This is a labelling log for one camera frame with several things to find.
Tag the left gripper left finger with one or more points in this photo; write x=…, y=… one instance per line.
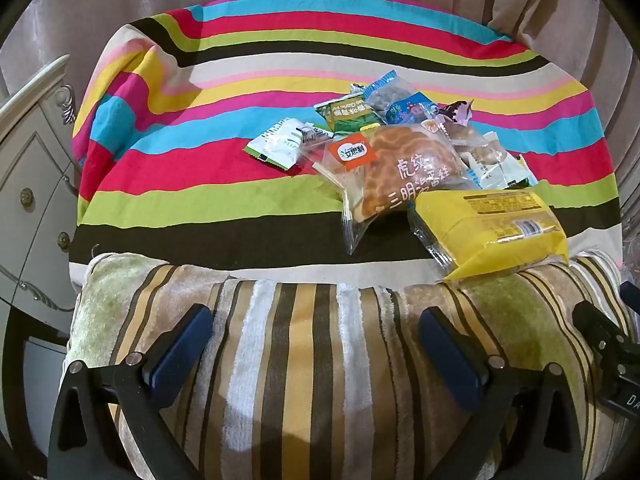
x=84, y=441

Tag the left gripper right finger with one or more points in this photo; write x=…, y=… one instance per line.
x=530, y=414

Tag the yellow cake package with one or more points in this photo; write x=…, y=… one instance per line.
x=482, y=233

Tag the white cookie packet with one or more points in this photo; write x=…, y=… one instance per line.
x=493, y=167

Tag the tiger-pattern sandwich cake pack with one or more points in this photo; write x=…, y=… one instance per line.
x=383, y=169

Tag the white green snack packet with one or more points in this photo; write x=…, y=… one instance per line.
x=282, y=144

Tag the green pea snack bag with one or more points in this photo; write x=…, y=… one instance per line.
x=349, y=114

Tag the white ornate cabinet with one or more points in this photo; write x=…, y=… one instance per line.
x=38, y=207

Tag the colourful striped table cloth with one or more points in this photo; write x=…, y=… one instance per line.
x=188, y=131

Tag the pink purple snack wrapper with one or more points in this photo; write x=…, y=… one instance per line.
x=459, y=113

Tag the blue clear snack bag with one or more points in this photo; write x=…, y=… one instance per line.
x=397, y=101

